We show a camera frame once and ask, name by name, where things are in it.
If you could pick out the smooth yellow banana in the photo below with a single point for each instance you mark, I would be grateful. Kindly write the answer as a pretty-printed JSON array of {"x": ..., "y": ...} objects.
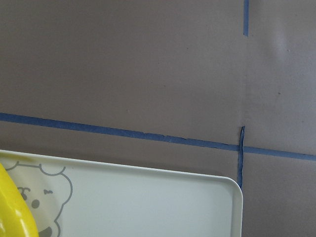
[{"x": 16, "y": 219}]

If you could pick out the white rectangular plate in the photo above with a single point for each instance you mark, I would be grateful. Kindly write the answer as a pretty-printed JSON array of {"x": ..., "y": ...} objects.
[{"x": 79, "y": 198}]

